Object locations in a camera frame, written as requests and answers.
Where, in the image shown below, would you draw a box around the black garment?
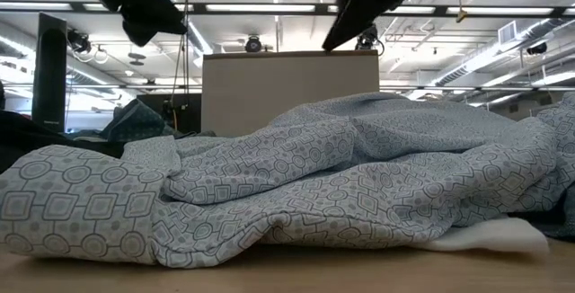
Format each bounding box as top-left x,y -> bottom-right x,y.
0,111 -> 126,173

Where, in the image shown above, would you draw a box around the black camera with cable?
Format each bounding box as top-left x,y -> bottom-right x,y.
354,22 -> 386,57

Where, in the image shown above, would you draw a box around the black camera with white cables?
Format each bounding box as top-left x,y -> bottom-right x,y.
66,30 -> 110,66

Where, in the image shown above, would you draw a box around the black monitor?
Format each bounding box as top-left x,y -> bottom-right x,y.
136,93 -> 203,135

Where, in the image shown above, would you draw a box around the white ceiling vent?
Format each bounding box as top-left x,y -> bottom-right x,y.
497,20 -> 518,46

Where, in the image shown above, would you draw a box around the black ceiling camera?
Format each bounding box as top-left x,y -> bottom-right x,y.
243,34 -> 263,54

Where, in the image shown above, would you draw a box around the beige cardboard box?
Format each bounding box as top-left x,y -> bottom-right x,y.
201,49 -> 381,138

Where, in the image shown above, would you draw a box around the geometric print pale gown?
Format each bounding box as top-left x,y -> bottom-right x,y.
0,90 -> 575,271

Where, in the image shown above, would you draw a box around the black hanging cables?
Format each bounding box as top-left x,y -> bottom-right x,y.
172,0 -> 193,108

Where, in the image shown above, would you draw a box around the flat white cloth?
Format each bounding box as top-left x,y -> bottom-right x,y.
411,218 -> 551,257

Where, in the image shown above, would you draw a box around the dark navy garment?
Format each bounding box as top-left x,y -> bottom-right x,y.
60,0 -> 189,48

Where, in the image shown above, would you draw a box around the teal dotted garment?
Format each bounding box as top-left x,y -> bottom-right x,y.
99,98 -> 217,144

